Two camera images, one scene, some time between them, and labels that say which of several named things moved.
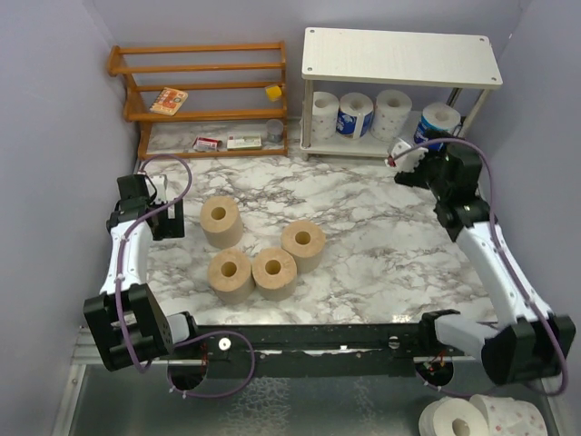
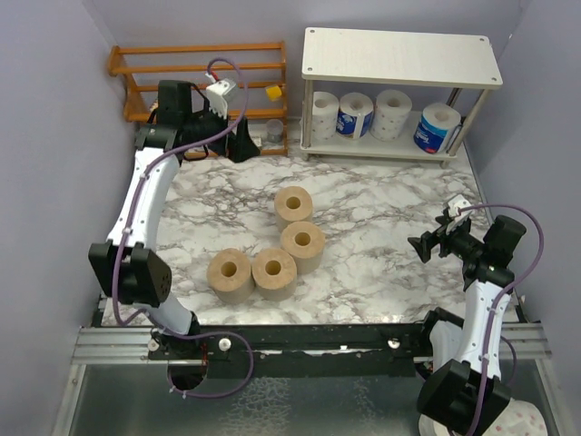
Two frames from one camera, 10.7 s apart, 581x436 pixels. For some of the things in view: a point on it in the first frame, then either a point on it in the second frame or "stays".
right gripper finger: x=416 y=178 to x=423 y=245
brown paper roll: x=274 y=273 stays
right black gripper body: x=430 y=165 to x=460 y=242
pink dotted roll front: x=324 y=114 stays
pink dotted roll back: x=390 y=114 stays
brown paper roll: x=221 y=221 to x=292 y=203
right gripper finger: x=437 y=133 to x=444 y=221
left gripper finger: x=175 y=227 to x=219 y=146
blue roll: x=354 y=114 stays
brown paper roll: x=305 y=241 stays
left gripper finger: x=160 y=233 to x=241 y=144
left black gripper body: x=157 y=204 to x=206 y=126
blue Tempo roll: x=437 y=116 stays
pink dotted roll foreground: x=511 y=417 stays
